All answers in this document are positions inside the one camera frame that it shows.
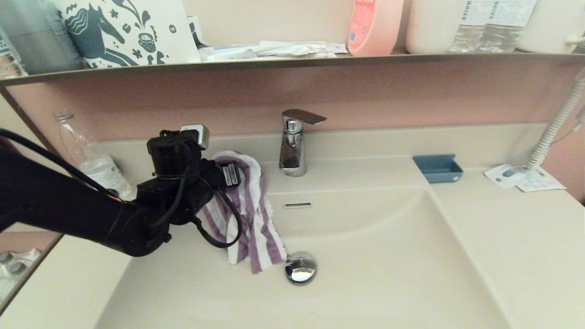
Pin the beige sink basin countertop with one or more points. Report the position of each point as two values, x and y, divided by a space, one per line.
388 274

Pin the white rounded packet teal patch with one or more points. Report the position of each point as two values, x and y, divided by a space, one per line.
502 176

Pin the chrome sink drain stopper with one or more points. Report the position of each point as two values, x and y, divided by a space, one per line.
300 272

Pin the small printed box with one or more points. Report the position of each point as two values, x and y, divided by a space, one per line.
8 61

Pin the white round jar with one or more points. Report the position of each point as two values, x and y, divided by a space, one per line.
430 25

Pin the grey translucent container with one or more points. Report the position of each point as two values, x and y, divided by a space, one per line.
40 36

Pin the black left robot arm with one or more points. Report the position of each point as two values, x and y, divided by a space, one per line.
59 210

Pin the chrome faucet spout body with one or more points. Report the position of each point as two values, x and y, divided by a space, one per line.
292 155

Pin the crumpled white wrapper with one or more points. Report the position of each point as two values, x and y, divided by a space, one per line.
292 48

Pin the plastic wrapped bottle pack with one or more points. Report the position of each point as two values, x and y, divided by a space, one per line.
13 274

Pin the printed paper card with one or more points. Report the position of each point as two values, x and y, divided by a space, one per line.
545 182

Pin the blue plastic soap dish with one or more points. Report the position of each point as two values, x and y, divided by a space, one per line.
438 170

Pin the clear water bottle barcode label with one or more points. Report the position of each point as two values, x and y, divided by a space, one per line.
474 25
511 25

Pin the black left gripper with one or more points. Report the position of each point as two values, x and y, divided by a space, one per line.
219 178

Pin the brown wall shelf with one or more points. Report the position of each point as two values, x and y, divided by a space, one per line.
183 67

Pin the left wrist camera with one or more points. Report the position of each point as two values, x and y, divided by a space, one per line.
195 136

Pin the clear plastic water bottle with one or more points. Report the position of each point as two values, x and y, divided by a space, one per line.
98 171

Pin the small white sachet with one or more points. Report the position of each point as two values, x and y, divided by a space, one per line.
337 48

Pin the flat white packet blue edge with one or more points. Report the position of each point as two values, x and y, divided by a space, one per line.
227 54

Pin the purple white striped towel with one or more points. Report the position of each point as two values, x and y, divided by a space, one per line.
256 219

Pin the white ribbed container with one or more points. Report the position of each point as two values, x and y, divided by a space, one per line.
554 23

